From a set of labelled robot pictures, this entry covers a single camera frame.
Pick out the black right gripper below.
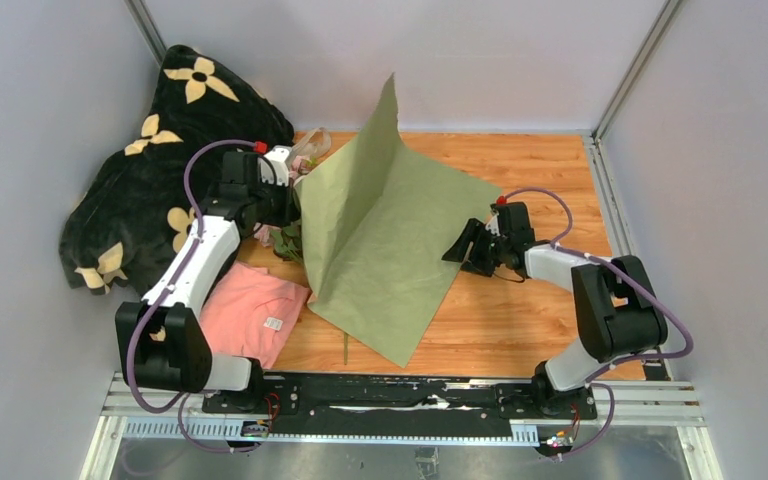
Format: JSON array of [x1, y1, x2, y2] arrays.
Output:
[[444, 218, 511, 278]]

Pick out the pink fake rose stem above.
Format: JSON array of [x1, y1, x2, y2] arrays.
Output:
[[288, 155, 317, 181], [239, 224, 351, 372]]

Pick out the beige ribbon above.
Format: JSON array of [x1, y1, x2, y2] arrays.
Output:
[[291, 127, 332, 161]]

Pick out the green and tan wrapping paper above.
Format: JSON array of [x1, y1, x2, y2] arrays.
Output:
[[296, 79, 501, 367]]

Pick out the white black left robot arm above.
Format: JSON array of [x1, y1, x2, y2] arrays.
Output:
[[115, 146, 300, 413]]

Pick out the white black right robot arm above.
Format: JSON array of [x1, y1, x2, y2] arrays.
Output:
[[442, 200, 668, 418]]

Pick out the black blanket with cream flowers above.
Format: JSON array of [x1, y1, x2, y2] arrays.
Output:
[[58, 45, 295, 295]]

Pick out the pink folded cloth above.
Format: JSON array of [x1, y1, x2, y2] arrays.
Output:
[[200, 262, 311, 369]]

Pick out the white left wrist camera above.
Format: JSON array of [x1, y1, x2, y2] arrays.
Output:
[[259, 146, 292, 187]]

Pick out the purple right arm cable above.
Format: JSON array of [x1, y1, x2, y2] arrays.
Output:
[[495, 187, 695, 458]]

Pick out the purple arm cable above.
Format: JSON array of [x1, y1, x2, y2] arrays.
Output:
[[123, 139, 273, 416], [495, 187, 695, 458]]

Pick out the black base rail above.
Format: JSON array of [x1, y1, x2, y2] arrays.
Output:
[[118, 369, 703, 446]]

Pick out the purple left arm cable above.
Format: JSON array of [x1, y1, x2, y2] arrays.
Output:
[[123, 139, 273, 416]]

